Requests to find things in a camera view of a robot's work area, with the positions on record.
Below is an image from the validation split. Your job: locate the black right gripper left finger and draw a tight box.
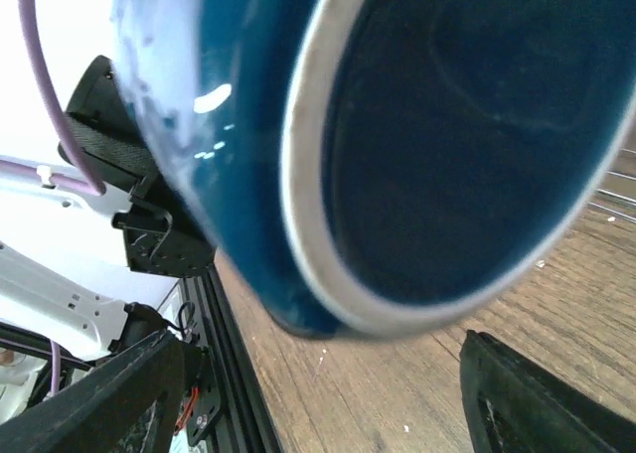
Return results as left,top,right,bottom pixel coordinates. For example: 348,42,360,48
1,332,185,452

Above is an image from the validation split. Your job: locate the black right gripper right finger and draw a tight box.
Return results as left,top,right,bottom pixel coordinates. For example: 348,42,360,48
460,330,635,452

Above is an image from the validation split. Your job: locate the metal wire dish rack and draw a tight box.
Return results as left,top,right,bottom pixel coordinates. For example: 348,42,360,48
588,143,635,224

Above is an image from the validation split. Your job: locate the dark blue mug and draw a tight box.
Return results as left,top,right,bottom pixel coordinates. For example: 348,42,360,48
111,0,635,339

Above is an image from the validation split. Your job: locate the black aluminium frame rail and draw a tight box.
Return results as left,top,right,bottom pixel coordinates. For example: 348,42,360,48
178,266,283,453

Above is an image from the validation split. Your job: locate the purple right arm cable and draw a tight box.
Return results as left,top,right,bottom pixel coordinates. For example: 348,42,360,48
0,0,107,197

